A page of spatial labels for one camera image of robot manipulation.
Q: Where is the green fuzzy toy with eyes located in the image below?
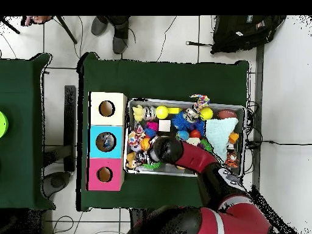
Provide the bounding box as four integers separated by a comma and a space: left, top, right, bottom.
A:
143, 160, 165, 171

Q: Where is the orange plastic building block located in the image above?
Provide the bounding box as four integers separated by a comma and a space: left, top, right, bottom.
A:
228, 132, 240, 146

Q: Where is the dark green table cloth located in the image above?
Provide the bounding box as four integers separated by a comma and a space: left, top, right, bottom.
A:
0, 52, 54, 211
77, 52, 250, 213

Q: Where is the mint green knitted cloth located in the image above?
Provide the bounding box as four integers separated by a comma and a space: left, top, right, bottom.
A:
204, 116, 239, 163

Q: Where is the small brown football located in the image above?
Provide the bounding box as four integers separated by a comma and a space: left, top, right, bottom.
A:
217, 109, 239, 121

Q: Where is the wooden box with three holes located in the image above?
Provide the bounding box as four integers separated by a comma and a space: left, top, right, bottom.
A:
87, 91, 128, 192

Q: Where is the green round object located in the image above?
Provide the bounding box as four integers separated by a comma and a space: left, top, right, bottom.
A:
0, 110, 9, 139

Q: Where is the black backpack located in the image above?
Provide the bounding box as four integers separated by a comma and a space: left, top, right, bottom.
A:
210, 15, 288, 54

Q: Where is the person's hand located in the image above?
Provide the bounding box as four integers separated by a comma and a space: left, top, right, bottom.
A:
21, 15, 52, 26

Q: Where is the small orange basketball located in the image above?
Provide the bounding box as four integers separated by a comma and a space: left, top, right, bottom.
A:
140, 137, 152, 151

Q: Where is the colourful patchwork cloth scrap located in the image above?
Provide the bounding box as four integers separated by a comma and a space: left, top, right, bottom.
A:
190, 94, 211, 110

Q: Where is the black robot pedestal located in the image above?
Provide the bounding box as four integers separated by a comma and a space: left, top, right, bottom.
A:
127, 208, 161, 224

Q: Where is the clear mesh bin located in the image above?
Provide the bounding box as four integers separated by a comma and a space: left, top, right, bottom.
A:
124, 97, 247, 177

